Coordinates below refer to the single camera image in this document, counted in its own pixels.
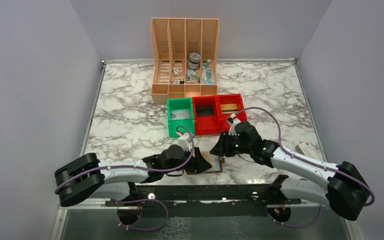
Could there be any aluminium frame rail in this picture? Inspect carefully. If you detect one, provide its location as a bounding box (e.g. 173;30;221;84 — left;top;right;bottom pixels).
58;184;353;210

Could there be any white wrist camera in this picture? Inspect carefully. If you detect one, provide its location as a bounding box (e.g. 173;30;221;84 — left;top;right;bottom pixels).
227;113;241;136
177;132;194;152

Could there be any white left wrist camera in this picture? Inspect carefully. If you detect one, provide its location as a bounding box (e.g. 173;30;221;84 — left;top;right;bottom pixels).
177;132;194;152

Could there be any small teal tube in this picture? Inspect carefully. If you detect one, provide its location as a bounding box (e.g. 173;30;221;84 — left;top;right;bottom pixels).
202;59;212;69

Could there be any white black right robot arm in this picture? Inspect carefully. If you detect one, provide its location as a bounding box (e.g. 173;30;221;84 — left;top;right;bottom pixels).
210;121;370;221

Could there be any teal packaged item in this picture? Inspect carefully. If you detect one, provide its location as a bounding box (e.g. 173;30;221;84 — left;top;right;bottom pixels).
201;68;216;85

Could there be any green plastic bin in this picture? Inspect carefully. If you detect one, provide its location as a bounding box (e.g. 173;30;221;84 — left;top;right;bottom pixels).
167;97;196;138

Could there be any small white red box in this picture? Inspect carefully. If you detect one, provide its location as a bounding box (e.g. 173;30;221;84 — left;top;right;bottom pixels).
295;141;324;161

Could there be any orange plastic desk organizer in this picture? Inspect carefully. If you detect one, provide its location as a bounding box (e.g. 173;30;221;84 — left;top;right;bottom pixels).
150;18;220;105

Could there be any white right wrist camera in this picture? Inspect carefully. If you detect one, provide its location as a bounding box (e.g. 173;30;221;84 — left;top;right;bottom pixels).
227;113;241;136

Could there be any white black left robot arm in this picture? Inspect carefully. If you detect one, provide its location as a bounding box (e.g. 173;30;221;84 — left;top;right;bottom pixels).
54;144;212;207

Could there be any small grey white bottle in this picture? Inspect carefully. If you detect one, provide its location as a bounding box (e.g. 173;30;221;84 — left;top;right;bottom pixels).
186;72;193;83

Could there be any brown leather card holder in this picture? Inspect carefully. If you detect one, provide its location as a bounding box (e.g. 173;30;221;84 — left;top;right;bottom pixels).
185;151;225;175

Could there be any silver card in green bin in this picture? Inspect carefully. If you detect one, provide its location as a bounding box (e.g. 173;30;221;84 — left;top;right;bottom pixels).
170;109;191;121

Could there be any green white marker pen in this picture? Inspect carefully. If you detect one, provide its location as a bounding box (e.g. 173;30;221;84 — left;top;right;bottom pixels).
189;70;201;83

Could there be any red plastic bin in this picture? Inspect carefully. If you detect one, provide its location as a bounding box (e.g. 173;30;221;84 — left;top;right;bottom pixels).
217;94;247;132
192;95;221;136

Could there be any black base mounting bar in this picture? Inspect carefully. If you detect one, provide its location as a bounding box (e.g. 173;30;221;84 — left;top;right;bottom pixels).
105;184;301;218

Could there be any black card in red bin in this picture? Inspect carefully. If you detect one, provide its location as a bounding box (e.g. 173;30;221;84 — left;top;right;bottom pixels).
195;105;215;117

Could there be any grey round tin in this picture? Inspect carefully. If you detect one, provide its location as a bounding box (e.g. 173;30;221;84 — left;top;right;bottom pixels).
186;52;201;70

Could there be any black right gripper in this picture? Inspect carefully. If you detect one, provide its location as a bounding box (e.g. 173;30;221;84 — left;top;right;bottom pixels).
210;130;253;157

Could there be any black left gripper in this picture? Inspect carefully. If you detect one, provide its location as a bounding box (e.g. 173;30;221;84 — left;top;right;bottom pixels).
163;145;212;175

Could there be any gold VIP card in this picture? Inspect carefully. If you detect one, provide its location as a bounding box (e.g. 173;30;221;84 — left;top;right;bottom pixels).
220;103;239;112

